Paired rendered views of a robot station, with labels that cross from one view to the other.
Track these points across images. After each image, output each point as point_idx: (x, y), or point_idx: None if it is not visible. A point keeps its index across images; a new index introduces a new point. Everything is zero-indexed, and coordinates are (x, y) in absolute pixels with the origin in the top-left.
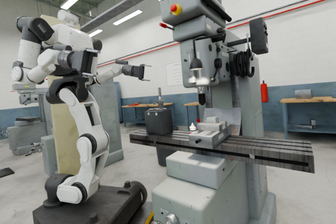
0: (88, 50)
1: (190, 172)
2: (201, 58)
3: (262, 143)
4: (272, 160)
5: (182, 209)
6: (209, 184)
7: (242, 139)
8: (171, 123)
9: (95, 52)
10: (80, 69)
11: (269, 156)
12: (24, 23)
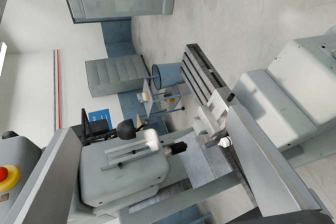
0: (25, 211)
1: (275, 94)
2: (115, 143)
3: (196, 79)
4: (204, 59)
5: (316, 53)
6: (264, 74)
7: (203, 98)
8: (247, 213)
9: (67, 192)
10: (288, 213)
11: (202, 61)
12: None
